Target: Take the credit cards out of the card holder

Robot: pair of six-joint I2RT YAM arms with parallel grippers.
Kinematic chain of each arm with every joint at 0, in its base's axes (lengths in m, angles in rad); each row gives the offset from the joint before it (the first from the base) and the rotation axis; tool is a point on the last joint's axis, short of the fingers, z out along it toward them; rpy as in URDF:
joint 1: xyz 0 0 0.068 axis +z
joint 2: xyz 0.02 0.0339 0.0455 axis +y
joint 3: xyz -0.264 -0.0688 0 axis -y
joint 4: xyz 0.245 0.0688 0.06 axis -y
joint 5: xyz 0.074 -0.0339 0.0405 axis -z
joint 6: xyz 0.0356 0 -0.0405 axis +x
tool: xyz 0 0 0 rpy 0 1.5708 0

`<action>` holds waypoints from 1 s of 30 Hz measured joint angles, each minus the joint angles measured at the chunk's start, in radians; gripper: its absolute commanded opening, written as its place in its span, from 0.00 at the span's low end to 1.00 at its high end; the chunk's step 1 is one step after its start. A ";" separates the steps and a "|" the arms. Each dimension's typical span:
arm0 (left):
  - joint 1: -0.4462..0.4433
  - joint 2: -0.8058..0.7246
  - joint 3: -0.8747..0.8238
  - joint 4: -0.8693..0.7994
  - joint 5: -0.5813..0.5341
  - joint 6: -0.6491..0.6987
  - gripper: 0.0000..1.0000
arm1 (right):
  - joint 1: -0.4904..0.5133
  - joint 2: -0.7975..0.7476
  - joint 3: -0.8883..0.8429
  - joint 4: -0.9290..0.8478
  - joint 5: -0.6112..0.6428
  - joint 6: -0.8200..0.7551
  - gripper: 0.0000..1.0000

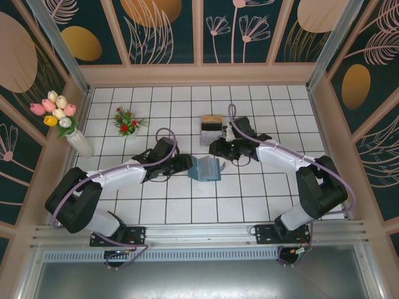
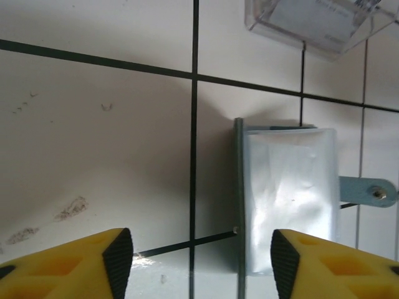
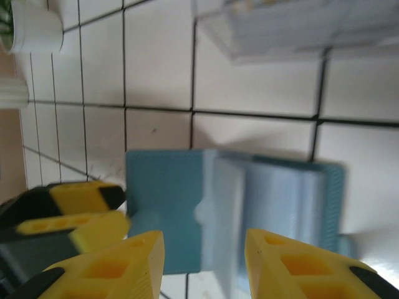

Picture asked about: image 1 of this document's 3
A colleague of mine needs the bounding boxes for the blue-grey box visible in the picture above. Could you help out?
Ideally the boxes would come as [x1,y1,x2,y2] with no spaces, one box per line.
[187,154,231,183]

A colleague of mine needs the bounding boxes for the glossy black card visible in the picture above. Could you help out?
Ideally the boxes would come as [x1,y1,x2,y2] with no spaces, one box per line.
[201,121,223,133]

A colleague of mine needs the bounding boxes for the small potted red flowers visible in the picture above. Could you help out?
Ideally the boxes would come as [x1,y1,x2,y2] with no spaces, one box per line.
[112,106,149,141]

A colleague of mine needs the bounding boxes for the white ribbed vase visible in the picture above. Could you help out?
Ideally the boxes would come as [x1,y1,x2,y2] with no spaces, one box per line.
[67,129,96,159]

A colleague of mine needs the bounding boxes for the pastel tulip bouquet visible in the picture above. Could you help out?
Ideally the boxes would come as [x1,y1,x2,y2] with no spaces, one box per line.
[29,90,79,140]

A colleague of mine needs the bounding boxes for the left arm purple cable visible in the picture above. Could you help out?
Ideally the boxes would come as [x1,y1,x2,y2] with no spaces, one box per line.
[49,126,179,269]

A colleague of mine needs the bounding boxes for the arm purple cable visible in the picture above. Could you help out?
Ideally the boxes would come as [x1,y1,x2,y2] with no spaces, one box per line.
[49,126,179,269]
[227,103,357,267]

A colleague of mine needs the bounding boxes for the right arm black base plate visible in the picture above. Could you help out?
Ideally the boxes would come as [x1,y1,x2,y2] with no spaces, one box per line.
[254,222,311,245]

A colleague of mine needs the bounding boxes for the aluminium mounting rail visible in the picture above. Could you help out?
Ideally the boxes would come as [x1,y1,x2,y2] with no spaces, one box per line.
[30,219,369,250]

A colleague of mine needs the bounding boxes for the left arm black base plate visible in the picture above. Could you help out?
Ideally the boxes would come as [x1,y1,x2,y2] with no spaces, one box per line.
[89,226,147,247]

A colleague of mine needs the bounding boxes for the slotted grey cable duct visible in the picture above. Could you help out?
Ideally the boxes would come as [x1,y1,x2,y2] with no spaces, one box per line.
[43,247,363,263]

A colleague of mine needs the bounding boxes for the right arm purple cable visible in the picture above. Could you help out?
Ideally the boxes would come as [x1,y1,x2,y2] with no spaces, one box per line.
[227,103,357,267]

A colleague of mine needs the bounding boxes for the aluminium frame post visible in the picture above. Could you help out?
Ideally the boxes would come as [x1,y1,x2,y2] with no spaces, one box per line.
[26,0,92,94]
[306,0,360,91]

